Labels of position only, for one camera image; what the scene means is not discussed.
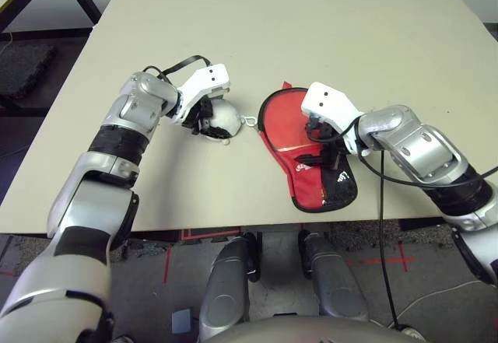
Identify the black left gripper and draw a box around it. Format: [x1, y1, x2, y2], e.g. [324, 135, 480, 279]
[181, 97, 222, 139]

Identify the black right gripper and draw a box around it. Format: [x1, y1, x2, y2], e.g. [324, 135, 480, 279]
[296, 140, 351, 171]

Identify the white fluffy pom-pom keychain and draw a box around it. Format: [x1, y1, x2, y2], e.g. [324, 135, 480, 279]
[202, 99, 258, 145]

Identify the red black paddle case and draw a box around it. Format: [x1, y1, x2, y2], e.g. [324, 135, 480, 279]
[258, 81, 359, 212]

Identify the speckled rubber floor mat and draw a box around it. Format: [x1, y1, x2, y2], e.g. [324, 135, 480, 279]
[108, 222, 448, 261]

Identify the grey robot right leg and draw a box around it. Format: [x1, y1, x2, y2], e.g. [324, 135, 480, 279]
[301, 232, 370, 323]

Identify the grey robot leg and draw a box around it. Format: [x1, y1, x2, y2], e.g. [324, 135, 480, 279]
[301, 232, 370, 323]
[198, 236, 258, 343]

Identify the grey robot left leg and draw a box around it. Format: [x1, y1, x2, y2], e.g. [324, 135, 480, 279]
[198, 236, 258, 343]

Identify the grey robot torso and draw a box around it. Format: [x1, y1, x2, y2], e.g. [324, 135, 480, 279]
[217, 315, 405, 343]

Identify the black foam mat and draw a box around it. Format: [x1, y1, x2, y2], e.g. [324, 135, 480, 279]
[0, 43, 58, 101]

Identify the grey square floor pad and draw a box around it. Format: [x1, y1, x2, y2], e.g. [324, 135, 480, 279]
[172, 308, 194, 332]

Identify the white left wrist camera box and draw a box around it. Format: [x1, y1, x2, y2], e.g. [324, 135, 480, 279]
[170, 64, 231, 126]

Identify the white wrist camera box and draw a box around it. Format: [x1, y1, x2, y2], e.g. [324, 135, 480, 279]
[300, 81, 365, 156]
[170, 64, 231, 126]

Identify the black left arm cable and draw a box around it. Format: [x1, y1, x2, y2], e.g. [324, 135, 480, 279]
[143, 54, 213, 78]

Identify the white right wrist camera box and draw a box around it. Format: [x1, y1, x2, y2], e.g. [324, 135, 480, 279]
[300, 81, 365, 156]

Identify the thin white floor cable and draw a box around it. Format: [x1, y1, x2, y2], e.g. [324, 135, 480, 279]
[396, 278, 487, 324]

